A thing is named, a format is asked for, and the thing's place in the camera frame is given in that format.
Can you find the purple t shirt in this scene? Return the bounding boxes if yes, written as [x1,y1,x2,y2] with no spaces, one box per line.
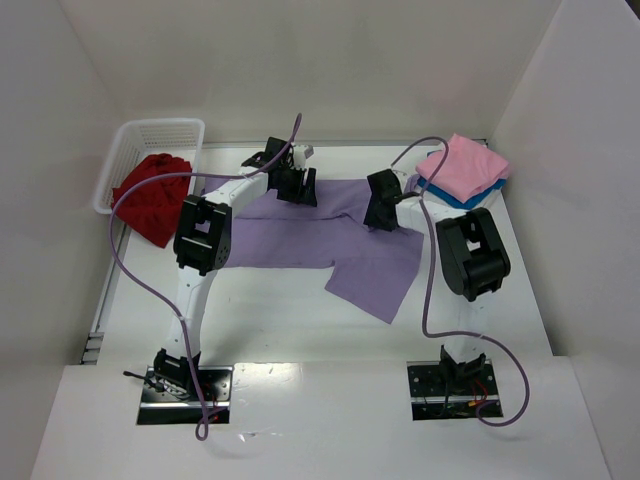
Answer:
[226,179,424,324]

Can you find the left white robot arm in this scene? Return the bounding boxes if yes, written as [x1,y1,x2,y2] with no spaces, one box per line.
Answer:
[153,137,317,395]

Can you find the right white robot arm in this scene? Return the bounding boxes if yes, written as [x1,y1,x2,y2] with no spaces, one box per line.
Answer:
[364,169,511,385]

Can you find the white folded t shirt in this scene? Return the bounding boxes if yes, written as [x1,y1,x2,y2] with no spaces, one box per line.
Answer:
[405,174,506,210]

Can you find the pink folded t shirt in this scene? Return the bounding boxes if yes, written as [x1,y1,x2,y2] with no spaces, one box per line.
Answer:
[416,134,510,202]

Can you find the blue folded t shirt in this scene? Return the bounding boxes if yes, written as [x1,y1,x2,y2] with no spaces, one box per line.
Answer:
[417,175,507,211]

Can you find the red t shirt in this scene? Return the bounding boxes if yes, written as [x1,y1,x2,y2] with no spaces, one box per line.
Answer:
[112,153,192,248]

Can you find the white plastic basket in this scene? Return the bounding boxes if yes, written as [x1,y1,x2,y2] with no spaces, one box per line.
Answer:
[92,118,205,215]

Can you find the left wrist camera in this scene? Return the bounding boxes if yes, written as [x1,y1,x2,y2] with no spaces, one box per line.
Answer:
[291,144,314,170]

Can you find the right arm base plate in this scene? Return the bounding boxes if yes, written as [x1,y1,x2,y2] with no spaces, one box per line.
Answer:
[407,362,503,421]

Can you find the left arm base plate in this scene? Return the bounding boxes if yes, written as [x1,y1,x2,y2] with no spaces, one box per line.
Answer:
[136,366,233,426]

